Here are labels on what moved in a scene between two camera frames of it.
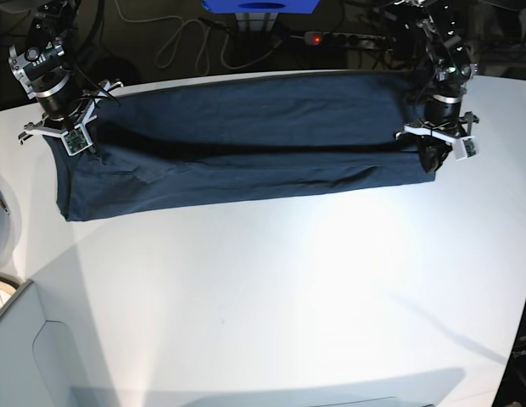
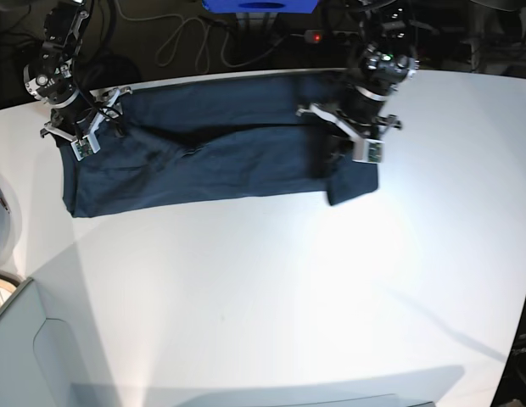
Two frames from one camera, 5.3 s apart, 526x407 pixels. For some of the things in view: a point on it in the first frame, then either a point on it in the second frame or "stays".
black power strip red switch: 338,39 stays
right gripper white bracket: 428,145 -> 367,134
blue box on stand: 261,6 stays
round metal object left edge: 1,225 stays
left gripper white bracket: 54,132 -> 89,133
